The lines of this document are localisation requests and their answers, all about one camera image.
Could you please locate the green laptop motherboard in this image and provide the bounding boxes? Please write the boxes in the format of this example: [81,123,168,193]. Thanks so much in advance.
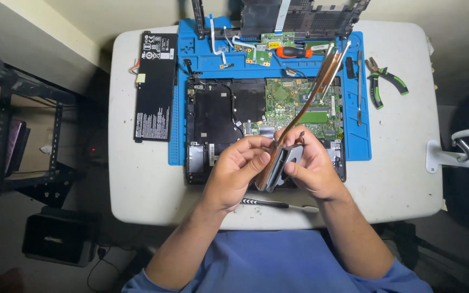
[243,77,344,141]

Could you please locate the metal spudger tool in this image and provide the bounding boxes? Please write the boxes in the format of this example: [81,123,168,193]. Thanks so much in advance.
[357,50,364,127]

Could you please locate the green memory module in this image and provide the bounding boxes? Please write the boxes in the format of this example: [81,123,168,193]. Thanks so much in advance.
[305,41,337,55]

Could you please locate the black laptop cover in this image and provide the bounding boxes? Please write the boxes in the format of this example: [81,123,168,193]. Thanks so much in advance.
[191,0,371,40]

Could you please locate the person's left hand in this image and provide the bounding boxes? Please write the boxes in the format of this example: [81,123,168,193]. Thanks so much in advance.
[202,135,276,214]

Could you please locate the pale blue ribbon cable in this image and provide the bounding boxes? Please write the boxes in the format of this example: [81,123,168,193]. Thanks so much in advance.
[274,0,291,35]

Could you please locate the orange handled screwdriver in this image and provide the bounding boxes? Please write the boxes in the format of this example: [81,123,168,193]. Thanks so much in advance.
[275,46,313,59]

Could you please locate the person's blue shirt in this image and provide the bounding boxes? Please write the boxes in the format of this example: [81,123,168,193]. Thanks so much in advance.
[121,230,435,293]

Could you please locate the green and black pliers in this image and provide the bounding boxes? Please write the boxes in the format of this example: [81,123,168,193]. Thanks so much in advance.
[365,57,409,110]

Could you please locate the blue repair mat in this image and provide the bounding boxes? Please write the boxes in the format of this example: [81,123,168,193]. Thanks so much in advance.
[169,17,372,166]

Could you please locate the small green circuit board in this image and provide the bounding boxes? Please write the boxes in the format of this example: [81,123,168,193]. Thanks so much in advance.
[246,48,273,67]

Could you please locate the black box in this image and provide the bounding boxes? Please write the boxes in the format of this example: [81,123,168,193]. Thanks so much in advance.
[22,207,97,268]

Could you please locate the black metal rack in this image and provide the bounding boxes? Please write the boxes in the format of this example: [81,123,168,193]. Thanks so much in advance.
[0,41,76,208]

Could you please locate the white lamp clamp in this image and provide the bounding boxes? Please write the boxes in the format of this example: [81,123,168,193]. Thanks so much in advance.
[426,127,469,174]

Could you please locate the black laptop base chassis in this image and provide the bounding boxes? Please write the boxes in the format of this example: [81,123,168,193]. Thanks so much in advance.
[185,77,347,190]

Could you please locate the green circuit board yellow label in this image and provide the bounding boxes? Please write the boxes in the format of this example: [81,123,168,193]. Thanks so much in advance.
[261,33,296,49]

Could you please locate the person's right hand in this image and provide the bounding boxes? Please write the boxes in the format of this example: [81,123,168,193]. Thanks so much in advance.
[274,125,352,202]

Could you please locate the black hinge bracket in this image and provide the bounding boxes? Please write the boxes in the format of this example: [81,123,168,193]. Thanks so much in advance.
[183,59,203,76]

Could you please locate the copper heat pipe with fan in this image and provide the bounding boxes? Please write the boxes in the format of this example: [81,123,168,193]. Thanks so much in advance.
[255,41,351,194]

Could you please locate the black laptop battery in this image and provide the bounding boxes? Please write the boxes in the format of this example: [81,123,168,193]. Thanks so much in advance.
[134,31,178,143]

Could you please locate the white ribbon cable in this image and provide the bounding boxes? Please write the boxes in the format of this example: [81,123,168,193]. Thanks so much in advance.
[209,14,235,69]

